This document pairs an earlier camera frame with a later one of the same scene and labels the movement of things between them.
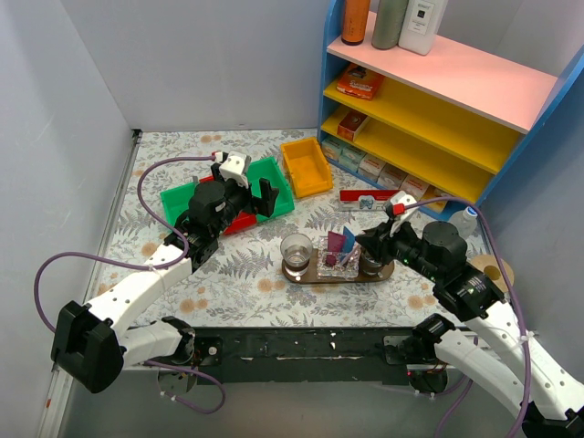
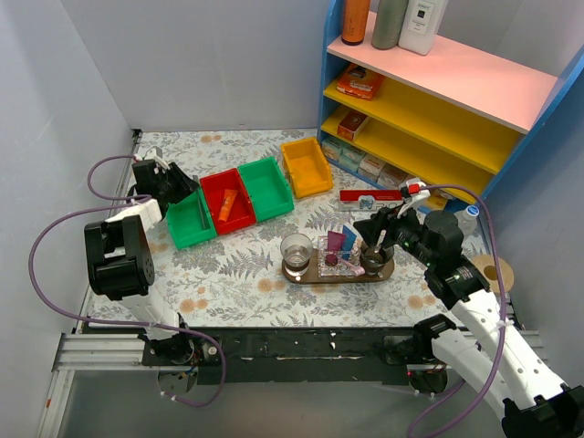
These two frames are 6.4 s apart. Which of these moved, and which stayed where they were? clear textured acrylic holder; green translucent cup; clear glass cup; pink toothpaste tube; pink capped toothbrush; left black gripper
Moved: pink capped toothbrush; left black gripper
Stayed: clear textured acrylic holder; green translucent cup; pink toothpaste tube; clear glass cup
